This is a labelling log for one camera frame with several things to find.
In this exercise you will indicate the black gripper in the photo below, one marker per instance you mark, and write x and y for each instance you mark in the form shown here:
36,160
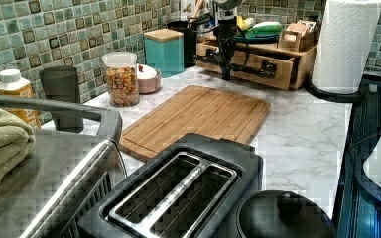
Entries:
224,32

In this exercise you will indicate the wooden drawer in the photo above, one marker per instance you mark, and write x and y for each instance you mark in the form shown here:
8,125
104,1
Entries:
270,69

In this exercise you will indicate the wooden drawer organizer box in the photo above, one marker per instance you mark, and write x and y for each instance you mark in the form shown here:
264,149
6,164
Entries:
302,68

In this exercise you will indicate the plush watermelon slice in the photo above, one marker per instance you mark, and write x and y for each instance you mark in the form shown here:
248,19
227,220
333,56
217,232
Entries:
264,29

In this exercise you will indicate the black utensil holder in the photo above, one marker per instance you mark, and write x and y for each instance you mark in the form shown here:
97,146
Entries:
189,40

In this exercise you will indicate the wooden spoon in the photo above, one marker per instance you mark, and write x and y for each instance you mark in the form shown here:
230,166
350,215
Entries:
197,6

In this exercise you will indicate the blue plate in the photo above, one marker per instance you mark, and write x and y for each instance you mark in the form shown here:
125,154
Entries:
267,39

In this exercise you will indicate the teal canister wooden lid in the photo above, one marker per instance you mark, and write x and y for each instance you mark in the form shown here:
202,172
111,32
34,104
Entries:
164,50

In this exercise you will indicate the tea bag boxes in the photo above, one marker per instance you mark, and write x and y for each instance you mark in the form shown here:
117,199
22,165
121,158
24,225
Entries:
298,37

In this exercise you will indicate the bamboo cutting board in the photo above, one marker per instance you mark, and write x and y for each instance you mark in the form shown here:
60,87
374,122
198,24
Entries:
210,112

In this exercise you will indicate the pink lidded bowl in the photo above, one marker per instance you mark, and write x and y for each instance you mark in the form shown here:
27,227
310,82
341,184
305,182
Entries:
149,79

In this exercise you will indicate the clear cereal jar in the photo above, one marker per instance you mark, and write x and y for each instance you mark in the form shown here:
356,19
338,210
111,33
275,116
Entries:
121,75

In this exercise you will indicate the paper towel roll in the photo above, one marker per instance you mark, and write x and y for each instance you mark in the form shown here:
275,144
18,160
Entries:
345,39

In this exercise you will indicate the black paper towel base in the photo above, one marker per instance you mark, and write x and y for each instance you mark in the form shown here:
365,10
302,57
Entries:
336,97

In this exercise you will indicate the black two-slot toaster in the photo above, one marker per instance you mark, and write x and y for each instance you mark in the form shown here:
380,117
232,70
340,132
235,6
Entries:
186,191

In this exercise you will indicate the dark grey cup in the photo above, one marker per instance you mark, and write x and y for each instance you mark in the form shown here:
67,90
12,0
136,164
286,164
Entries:
60,83

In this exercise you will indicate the black round pot lid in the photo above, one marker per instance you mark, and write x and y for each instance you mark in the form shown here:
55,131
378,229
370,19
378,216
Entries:
282,214

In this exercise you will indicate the stainless steel toaster oven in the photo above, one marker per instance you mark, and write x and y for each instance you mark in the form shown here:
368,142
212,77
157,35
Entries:
63,176

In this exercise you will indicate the orange bottle white cap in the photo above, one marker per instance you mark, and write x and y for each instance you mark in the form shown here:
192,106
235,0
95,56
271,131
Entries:
13,84

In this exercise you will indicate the folded beige towel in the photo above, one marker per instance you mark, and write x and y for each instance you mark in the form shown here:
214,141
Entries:
0,145

